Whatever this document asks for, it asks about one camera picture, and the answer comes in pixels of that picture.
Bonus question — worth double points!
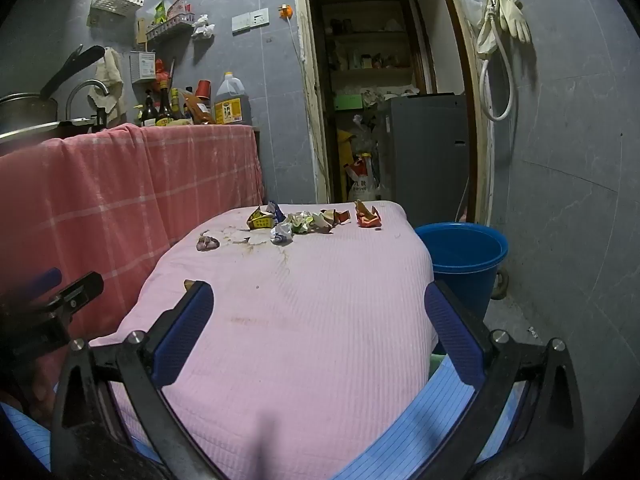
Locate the beige wrapper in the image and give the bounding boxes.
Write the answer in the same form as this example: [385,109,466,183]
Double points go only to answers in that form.
[312,208,337,234]

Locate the dark sauce bottle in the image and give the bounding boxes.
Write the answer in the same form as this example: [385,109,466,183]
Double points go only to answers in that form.
[157,82,173,123]
[141,90,158,127]

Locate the grey washing machine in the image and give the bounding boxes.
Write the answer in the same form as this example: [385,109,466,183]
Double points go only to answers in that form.
[382,92,471,221]

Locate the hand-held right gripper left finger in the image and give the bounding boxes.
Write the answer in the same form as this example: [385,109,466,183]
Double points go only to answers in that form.
[50,280,231,480]

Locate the white rice bag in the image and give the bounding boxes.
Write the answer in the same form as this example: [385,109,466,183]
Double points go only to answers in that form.
[347,152,381,203]

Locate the blue plastic bucket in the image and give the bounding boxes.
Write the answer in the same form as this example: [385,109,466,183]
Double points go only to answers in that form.
[414,222,510,356]

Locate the thin white cable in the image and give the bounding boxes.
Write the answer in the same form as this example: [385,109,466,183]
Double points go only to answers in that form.
[286,16,307,71]

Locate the wooden shelf unit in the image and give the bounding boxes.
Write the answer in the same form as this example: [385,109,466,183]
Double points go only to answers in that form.
[320,0,416,96]

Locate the cream rubber gloves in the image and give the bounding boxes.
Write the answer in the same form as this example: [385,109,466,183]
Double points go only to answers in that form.
[492,0,532,43]

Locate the yellow bag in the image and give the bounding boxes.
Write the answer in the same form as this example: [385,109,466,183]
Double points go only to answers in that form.
[337,129,356,166]

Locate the large cooking oil jug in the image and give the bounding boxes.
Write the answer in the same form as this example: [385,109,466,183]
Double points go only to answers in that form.
[214,71,253,126]

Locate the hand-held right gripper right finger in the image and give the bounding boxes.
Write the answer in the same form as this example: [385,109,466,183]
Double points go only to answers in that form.
[424,280,586,480]

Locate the metal faucet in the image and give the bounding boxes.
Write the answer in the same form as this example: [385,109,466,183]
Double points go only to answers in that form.
[65,80,110,126]

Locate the yellow snack wrapper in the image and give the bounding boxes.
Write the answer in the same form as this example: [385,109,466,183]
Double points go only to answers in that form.
[246,206,277,231]

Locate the white crumpled plastic bag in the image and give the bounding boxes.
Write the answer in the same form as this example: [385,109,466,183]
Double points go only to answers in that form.
[191,14,216,41]

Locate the wooden door frame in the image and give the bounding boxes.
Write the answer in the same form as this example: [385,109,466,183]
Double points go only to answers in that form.
[291,0,496,226]

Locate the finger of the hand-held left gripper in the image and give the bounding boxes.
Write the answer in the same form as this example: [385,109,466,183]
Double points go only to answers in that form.
[42,272,105,321]
[7,267,63,306]

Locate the brown sauce packet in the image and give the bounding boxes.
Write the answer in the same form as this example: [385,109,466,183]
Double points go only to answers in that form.
[182,92,216,125]

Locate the pile of plastic bags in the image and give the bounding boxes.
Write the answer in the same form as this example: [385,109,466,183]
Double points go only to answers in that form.
[352,114,381,153]

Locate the green white paper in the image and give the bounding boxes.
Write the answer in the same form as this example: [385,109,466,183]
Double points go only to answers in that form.
[287,211,316,235]

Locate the beige hanging towel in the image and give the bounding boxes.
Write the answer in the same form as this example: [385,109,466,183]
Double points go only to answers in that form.
[87,47,125,116]

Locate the white plastic wall basket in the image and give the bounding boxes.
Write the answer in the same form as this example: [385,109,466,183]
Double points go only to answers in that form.
[89,0,146,23]

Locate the salmon plaid cloth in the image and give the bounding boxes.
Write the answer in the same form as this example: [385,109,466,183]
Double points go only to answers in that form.
[0,122,266,411]

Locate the white shower hose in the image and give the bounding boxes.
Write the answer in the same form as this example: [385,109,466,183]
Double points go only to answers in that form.
[477,0,516,122]

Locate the wall shelf rack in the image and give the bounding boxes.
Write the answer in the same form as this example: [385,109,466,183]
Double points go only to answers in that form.
[145,12,196,41]

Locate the orange wrapper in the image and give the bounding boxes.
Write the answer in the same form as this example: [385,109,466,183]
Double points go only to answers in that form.
[354,200,383,229]

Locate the metal pot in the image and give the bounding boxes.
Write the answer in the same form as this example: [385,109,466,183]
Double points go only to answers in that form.
[0,92,60,136]

